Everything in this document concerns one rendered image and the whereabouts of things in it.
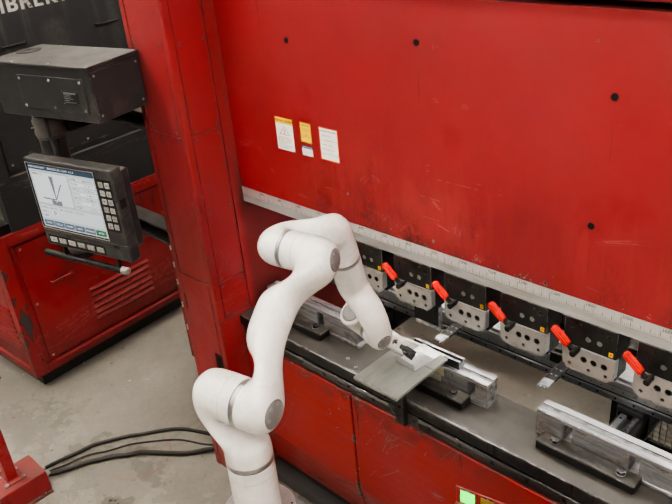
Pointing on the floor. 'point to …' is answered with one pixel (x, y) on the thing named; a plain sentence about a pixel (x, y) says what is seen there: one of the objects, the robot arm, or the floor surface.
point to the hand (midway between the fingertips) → (404, 350)
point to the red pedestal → (21, 479)
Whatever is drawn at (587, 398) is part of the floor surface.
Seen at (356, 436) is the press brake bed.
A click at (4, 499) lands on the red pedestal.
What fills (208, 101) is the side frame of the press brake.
